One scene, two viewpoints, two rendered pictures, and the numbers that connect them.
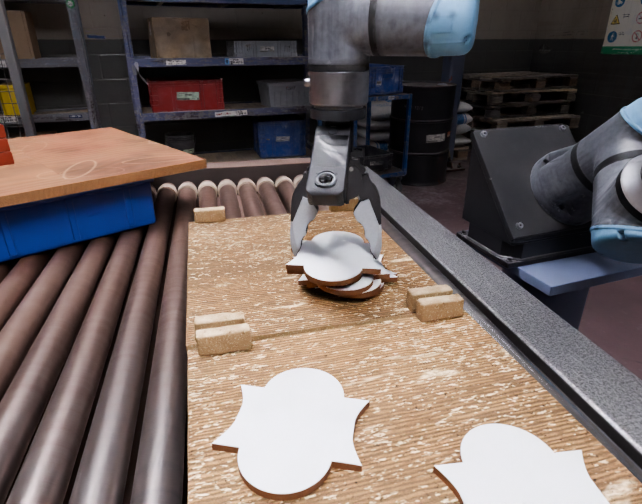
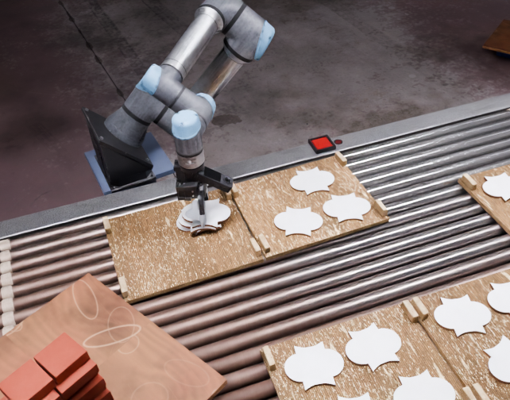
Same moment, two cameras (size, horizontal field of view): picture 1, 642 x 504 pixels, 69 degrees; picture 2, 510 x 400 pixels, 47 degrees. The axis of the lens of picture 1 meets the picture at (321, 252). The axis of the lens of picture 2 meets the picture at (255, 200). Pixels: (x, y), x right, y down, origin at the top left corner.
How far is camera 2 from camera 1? 170 cm
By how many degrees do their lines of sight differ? 77
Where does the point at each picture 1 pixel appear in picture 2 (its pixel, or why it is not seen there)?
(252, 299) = (226, 247)
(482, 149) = (110, 144)
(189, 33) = not seen: outside the picture
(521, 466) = (303, 180)
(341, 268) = (219, 209)
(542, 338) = (236, 172)
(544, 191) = (133, 140)
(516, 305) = not seen: hidden behind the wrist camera
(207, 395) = (289, 244)
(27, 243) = not seen: hidden behind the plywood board
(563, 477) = (305, 175)
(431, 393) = (277, 195)
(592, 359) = (246, 163)
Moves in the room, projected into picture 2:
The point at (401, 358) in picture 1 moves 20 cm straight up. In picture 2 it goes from (261, 201) to (259, 151)
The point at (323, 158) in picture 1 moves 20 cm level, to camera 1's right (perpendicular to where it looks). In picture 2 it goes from (216, 177) to (212, 137)
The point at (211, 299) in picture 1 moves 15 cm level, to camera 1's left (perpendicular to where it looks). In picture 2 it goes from (227, 260) to (232, 301)
